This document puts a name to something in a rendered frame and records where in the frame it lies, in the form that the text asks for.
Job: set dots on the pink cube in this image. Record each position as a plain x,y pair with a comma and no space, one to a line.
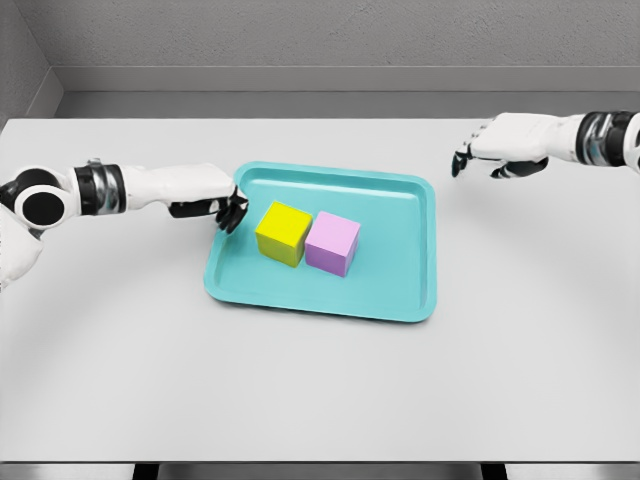
332,242

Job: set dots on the yellow cube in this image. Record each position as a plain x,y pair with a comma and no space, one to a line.
282,230

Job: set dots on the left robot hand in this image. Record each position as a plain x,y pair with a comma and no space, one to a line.
200,182

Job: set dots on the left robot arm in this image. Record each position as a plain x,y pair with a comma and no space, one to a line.
60,195

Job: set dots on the teal tray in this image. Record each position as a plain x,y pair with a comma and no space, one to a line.
390,260

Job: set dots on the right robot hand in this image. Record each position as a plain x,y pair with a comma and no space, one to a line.
510,140

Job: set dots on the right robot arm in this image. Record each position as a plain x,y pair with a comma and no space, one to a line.
595,136

